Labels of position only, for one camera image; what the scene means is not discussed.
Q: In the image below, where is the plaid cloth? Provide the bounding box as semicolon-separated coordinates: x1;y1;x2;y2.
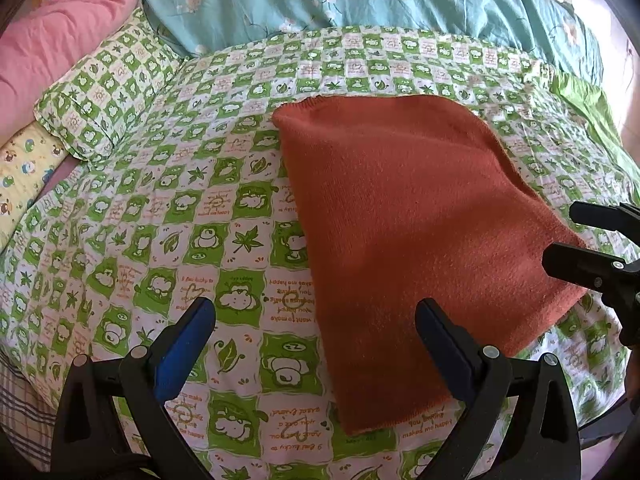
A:
0;355;66;458

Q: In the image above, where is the mauve under sheet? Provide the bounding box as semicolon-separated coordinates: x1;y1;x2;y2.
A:
27;157;83;206

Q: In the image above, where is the pink pillow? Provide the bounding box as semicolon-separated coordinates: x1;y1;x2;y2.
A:
0;0;146;136

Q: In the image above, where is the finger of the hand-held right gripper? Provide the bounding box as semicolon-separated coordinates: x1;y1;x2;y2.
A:
542;242;640;347
569;200;640;242

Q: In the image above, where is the green checked printed bed sheet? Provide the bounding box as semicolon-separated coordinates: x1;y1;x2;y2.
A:
0;25;640;480

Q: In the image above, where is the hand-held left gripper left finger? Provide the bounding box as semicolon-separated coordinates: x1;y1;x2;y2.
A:
50;296;217;480

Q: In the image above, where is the green checked printed pillow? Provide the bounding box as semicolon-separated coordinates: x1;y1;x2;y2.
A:
33;7;188;163

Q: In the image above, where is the orange knit sweater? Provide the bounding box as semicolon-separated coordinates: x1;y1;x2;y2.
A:
271;94;592;437

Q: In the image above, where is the plain green cloth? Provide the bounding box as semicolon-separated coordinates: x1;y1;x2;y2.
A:
550;71;640;183

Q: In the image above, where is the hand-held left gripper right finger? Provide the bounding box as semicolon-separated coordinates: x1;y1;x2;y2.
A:
415;297;583;480

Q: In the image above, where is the yellow cartoon print pillow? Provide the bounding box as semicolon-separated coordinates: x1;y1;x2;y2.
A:
0;120;68;251

